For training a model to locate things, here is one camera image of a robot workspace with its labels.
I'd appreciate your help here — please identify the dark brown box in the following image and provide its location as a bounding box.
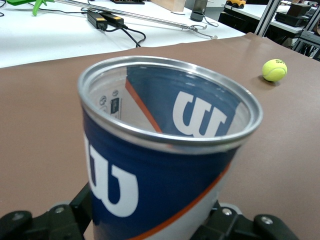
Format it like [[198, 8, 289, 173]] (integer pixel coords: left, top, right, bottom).
[[287, 2, 312, 17]]

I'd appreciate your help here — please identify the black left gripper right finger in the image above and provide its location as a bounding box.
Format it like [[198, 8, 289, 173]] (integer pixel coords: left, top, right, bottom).
[[194, 199, 301, 240]]

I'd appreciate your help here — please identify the yellow-green tennis ball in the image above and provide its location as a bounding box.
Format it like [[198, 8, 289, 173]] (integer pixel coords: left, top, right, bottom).
[[261, 58, 288, 83]]

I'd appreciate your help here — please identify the white side table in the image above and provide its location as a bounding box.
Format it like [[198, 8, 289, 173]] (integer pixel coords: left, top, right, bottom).
[[0, 0, 247, 69]]

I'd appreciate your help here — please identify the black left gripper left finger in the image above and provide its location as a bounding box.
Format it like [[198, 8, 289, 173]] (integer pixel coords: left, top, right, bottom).
[[0, 183, 94, 240]]

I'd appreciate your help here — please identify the yellow toy car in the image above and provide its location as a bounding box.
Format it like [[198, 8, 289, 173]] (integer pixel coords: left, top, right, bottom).
[[226, 0, 247, 10]]

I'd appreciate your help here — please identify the blue white tennis ball can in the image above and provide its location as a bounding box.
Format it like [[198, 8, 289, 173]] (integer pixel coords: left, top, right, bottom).
[[76, 55, 264, 240]]

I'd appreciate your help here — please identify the white desk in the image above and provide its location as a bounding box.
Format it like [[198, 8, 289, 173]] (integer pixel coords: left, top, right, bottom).
[[224, 3, 308, 32]]

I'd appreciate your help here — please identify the black adapter power cable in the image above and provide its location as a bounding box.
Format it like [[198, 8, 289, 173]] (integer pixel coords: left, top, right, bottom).
[[101, 24, 147, 48]]

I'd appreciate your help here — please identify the long metal reach grabber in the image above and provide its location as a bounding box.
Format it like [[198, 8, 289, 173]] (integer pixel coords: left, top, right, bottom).
[[53, 0, 218, 40]]

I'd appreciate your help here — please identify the light wooden block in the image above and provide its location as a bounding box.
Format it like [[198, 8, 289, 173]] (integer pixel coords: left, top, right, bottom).
[[149, 0, 187, 13]]

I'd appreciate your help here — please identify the silver aluminium frame profile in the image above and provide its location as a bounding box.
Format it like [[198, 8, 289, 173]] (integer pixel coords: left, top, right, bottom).
[[254, 0, 282, 36]]

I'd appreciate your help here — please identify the black electronic device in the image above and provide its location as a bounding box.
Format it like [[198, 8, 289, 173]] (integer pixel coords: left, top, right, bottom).
[[274, 11, 311, 27]]

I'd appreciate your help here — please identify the brown table mat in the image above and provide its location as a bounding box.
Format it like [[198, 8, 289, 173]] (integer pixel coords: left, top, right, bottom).
[[0, 32, 320, 240]]

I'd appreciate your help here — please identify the black power adapter yellow label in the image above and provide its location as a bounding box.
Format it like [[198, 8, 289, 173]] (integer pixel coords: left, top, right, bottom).
[[86, 11, 109, 30], [101, 11, 125, 28]]

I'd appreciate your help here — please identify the green plastic tool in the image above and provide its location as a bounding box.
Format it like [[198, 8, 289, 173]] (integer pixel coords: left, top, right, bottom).
[[6, 0, 56, 17]]

